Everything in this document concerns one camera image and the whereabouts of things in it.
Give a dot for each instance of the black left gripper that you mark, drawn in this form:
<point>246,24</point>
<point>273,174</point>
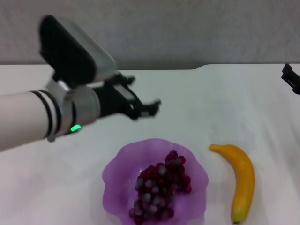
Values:
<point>112,100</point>

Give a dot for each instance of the red grape bunch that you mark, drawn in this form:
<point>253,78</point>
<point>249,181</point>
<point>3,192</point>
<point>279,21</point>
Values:
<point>159,182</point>

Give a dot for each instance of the purple wavy plastic plate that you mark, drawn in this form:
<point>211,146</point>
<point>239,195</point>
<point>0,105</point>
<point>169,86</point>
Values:
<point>117,187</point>

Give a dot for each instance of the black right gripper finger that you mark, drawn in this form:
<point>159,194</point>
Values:
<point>291,78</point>

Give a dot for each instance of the yellow banana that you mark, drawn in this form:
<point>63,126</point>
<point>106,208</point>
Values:
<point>246,178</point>

